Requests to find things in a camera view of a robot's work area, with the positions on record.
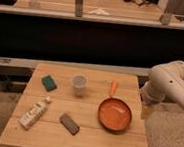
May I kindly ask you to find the white ceramic cup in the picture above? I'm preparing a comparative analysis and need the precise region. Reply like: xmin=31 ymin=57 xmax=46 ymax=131
xmin=71 ymin=75 xmax=87 ymax=97

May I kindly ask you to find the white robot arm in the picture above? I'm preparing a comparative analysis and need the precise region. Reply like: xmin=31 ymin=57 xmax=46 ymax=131
xmin=140 ymin=60 xmax=184 ymax=110

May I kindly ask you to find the wooden table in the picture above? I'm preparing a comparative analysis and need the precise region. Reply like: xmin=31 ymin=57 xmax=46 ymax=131
xmin=0 ymin=63 xmax=148 ymax=147

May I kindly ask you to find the green sponge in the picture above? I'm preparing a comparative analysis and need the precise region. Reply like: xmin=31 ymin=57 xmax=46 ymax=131
xmin=41 ymin=76 xmax=57 ymax=92

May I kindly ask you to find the orange frying pan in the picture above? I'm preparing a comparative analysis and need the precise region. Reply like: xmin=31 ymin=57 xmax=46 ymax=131
xmin=97 ymin=81 xmax=133 ymax=132

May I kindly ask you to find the grey rectangular block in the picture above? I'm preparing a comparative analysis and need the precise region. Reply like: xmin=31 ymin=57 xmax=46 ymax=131
xmin=60 ymin=113 xmax=80 ymax=135

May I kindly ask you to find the folded white paper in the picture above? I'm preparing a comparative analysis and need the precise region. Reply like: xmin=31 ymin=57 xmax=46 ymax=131
xmin=88 ymin=8 xmax=110 ymax=16

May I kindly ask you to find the white bottle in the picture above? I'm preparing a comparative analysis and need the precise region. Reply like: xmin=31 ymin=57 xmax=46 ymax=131
xmin=18 ymin=96 xmax=51 ymax=130

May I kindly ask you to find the grey metal post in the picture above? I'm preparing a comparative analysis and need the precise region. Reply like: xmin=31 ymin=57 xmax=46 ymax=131
xmin=75 ymin=0 xmax=83 ymax=17

